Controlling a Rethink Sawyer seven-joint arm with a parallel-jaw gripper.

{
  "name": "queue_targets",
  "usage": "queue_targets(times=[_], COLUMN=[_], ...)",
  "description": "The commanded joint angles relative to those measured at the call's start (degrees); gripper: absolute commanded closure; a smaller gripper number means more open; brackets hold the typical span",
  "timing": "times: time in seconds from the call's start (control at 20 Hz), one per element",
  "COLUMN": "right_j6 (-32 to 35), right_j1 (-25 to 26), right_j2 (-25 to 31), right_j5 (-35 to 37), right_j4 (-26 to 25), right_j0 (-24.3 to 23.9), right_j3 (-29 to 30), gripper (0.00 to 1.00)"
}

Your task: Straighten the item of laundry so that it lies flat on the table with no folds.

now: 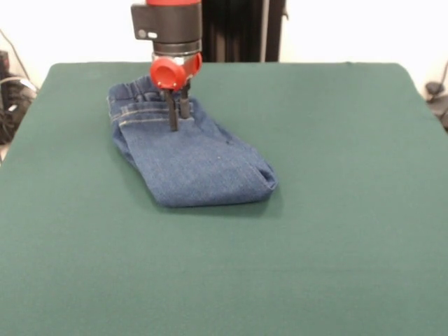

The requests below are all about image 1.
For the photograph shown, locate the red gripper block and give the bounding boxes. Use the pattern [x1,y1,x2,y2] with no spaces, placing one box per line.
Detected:
[149,52,203,134]

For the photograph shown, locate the blue denim jeans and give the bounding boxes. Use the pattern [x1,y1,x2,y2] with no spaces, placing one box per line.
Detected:
[106,75,280,209]

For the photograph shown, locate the dark green table cloth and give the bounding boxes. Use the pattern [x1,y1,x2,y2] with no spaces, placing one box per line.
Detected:
[0,62,448,336]

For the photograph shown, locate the black floor device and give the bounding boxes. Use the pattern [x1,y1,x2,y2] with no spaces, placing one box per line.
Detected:
[424,80,448,132]

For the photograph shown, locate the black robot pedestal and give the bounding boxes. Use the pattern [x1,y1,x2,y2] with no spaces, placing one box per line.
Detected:
[201,0,291,63]

